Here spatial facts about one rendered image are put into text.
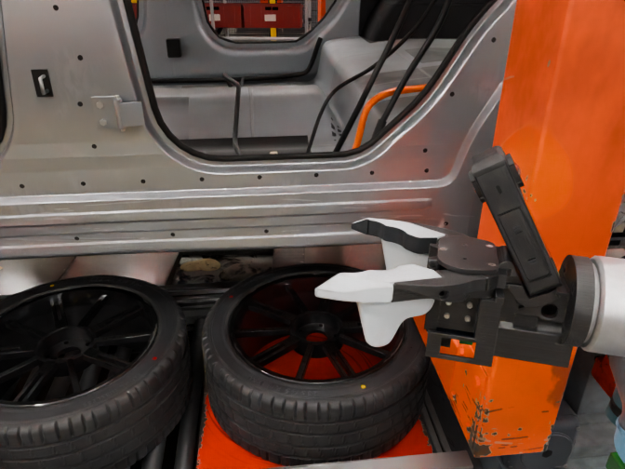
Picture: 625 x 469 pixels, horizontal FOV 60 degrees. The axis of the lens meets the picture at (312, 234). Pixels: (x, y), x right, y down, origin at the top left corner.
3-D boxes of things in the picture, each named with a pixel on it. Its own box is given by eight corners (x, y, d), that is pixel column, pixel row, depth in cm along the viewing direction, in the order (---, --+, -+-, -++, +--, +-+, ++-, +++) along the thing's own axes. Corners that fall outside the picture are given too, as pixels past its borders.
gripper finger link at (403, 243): (348, 269, 55) (418, 304, 48) (352, 214, 52) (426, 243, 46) (369, 261, 56) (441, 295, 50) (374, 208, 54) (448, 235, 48)
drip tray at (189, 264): (276, 253, 288) (276, 247, 286) (271, 299, 251) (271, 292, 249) (179, 253, 288) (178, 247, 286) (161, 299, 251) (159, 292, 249)
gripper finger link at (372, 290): (327, 368, 39) (437, 345, 42) (331, 293, 36) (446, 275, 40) (312, 345, 41) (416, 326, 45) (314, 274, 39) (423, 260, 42)
